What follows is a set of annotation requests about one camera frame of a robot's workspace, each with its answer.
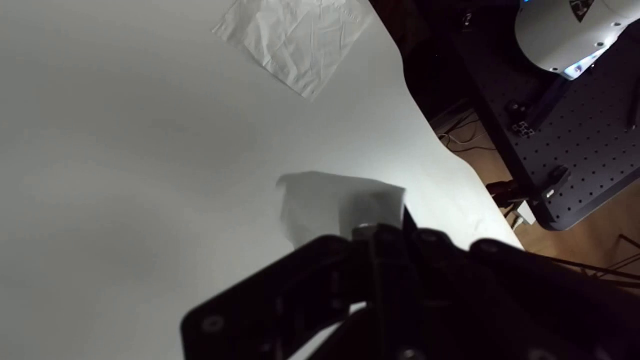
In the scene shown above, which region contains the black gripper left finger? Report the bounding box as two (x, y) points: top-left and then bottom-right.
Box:
(352, 225), (420, 360)

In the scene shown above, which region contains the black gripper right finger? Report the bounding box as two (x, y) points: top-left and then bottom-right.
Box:
(398, 208), (464, 320)

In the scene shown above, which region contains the white main robot arm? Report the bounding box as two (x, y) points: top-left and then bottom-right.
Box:
(379, 0), (640, 360)

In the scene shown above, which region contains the white tissue sheet on table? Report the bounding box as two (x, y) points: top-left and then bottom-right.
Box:
(215, 0), (375, 101)

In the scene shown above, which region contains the perforated metal robot base plate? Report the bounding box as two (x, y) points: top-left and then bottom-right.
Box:
(460, 41), (640, 231)

